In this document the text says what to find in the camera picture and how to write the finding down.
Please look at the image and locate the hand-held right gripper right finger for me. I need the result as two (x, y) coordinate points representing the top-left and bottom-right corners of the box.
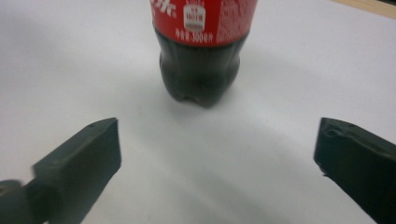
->
(313, 117), (396, 224)

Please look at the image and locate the cola bottle with red cap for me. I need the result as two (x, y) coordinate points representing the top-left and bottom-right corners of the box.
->
(148, 0), (260, 109)

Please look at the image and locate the white table mat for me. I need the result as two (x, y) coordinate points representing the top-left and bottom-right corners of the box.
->
(0, 0), (396, 224)

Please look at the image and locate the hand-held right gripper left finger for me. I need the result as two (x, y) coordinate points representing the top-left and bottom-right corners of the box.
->
(21, 117), (122, 224)

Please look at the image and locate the wooden table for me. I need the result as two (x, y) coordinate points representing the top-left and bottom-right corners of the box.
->
(329, 0), (396, 21)

